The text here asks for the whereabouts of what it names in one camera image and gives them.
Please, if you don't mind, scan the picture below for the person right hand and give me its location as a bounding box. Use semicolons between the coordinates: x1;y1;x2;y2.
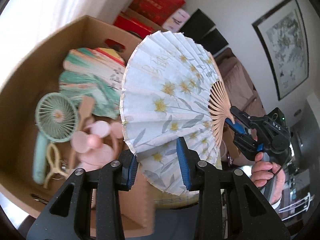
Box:
251;152;285;208

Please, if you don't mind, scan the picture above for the framed ink painting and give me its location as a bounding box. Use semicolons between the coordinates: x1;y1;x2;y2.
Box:
252;0;309;100

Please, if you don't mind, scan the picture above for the red gift box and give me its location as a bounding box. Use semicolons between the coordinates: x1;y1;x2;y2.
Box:
129;0;185;25
113;14;154;39

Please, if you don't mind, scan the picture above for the red gift box top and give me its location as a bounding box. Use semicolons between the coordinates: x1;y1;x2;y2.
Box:
129;0;185;25

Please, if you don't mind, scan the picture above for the large brown carton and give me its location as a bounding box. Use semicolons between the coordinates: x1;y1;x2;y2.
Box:
123;8;167;32

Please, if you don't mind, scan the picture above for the mint green handheld fan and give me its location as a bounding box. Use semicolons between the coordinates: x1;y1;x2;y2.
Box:
32;93;79;186

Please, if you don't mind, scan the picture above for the green painted round fan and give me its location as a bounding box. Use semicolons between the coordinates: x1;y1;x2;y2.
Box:
59;48;126;120

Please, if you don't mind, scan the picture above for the red gift box lower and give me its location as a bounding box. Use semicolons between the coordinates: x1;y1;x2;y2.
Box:
113;14;154;39

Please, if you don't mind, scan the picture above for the black speaker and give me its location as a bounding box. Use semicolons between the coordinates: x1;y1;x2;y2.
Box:
199;28;229;55
179;9;215;40

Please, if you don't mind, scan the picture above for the pink handheld fan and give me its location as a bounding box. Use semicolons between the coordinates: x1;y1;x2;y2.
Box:
71;120;123;172

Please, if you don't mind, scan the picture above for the black speaker right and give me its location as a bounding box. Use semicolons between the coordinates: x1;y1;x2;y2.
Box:
199;28;229;55

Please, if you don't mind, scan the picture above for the white floral folding fan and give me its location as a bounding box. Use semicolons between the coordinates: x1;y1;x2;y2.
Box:
119;31;233;196

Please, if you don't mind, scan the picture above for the brown sofa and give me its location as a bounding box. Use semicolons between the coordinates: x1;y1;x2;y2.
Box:
215;48;266;166

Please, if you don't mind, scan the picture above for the pink white small box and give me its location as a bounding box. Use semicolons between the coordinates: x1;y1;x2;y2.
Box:
162;8;190;33

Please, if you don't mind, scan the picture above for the open brown cardboard box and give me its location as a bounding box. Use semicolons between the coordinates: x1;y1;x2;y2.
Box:
1;16;155;239

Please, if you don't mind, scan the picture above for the black speaker left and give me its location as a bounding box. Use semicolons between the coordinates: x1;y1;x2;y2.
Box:
179;9;215;40

